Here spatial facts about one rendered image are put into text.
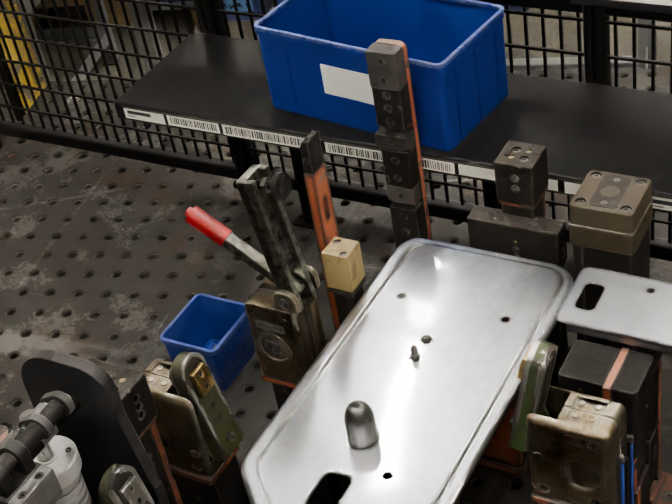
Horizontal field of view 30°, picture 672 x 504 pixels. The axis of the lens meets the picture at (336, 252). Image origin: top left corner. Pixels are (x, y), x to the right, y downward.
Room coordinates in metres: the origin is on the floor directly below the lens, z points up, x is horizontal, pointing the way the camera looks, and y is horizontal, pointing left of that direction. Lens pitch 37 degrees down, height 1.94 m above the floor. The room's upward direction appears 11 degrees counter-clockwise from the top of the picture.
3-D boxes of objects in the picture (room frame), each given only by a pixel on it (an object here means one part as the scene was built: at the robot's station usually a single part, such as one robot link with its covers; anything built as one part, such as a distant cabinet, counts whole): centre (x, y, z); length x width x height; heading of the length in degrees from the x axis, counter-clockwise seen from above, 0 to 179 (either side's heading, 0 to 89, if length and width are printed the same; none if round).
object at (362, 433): (0.91, 0.01, 1.02); 0.03 x 0.03 x 0.07
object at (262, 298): (1.11, 0.07, 0.88); 0.07 x 0.06 x 0.35; 55
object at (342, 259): (1.15, -0.01, 0.88); 0.04 x 0.04 x 0.36; 55
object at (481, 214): (1.22, -0.22, 0.85); 0.12 x 0.03 x 0.30; 55
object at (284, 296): (1.07, 0.06, 1.06); 0.03 x 0.01 x 0.03; 55
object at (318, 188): (1.18, 0.01, 0.95); 0.03 x 0.01 x 0.50; 145
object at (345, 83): (1.51, -0.11, 1.09); 0.30 x 0.17 x 0.13; 48
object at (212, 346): (1.40, 0.20, 0.74); 0.11 x 0.10 x 0.09; 145
